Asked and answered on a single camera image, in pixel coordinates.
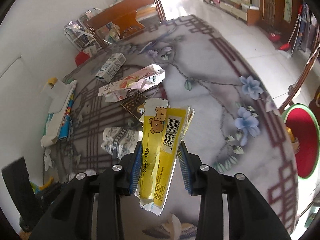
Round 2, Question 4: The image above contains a red dustpan with broom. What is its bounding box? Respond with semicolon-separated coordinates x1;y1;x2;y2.
278;4;303;51

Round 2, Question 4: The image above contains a red flower pot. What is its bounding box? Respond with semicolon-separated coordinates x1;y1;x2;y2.
268;32;281;43

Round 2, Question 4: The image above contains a blue cartoon book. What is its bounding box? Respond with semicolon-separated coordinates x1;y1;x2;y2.
58;90;75;141

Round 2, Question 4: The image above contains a wooden chair far side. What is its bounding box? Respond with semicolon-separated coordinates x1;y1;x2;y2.
84;0;167;48

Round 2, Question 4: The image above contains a red bag on floor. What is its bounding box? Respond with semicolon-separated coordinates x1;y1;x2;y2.
75;51;90;67

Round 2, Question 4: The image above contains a floral printed tablecloth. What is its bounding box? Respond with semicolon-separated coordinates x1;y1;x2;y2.
31;15;298;239

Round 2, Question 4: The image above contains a wooden chair near bin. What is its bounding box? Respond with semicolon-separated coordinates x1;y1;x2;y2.
278;43;319;114

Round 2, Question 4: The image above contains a crumpled white tissue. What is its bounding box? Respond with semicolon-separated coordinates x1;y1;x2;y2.
43;148;53;171

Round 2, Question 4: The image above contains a yellow tape roll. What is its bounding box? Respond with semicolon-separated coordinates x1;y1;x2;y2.
47;77;58;88

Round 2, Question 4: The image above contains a red green trash bin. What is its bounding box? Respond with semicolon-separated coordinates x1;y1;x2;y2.
282;103;319;179

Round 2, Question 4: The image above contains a wooden tv cabinet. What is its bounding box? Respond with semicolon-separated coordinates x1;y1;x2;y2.
203;0;260;26

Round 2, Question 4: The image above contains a white magazine rack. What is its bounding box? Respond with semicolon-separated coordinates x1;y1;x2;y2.
63;8;101;51

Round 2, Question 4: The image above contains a dark brown snack packet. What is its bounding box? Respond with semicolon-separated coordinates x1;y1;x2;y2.
120;89;148;120

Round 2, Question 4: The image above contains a white blue milk carton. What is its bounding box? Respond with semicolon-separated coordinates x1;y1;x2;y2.
95;53;126;83

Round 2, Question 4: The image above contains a yellow bear box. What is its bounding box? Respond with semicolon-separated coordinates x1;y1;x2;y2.
136;99;195;216

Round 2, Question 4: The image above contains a floral paper cup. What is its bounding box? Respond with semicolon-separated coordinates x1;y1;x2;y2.
101;127;143;160

